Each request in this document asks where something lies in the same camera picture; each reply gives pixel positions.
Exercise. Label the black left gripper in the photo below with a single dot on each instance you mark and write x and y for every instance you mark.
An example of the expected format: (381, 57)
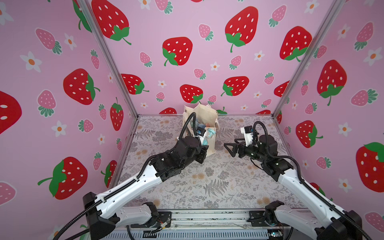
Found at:
(201, 153)

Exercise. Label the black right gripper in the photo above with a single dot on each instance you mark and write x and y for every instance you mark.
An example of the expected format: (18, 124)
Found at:
(239, 150)

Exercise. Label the canvas tote bag floral print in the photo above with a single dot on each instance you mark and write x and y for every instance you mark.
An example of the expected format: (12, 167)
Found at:
(206, 117)

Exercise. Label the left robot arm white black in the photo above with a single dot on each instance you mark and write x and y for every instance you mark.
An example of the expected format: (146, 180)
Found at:
(105, 211)

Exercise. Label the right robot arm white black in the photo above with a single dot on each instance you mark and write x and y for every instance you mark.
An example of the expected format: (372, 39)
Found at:
(327, 221)

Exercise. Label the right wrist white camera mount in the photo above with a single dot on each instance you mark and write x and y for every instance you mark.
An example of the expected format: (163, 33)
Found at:
(248, 133)

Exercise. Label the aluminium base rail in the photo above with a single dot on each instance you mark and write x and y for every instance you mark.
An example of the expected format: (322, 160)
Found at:
(254, 224)

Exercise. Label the left aluminium corner post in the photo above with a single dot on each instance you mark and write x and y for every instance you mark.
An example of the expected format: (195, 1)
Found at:
(90, 17)

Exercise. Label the aluminium corner frame post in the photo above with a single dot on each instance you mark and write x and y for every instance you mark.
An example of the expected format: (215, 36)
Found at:
(324, 27)

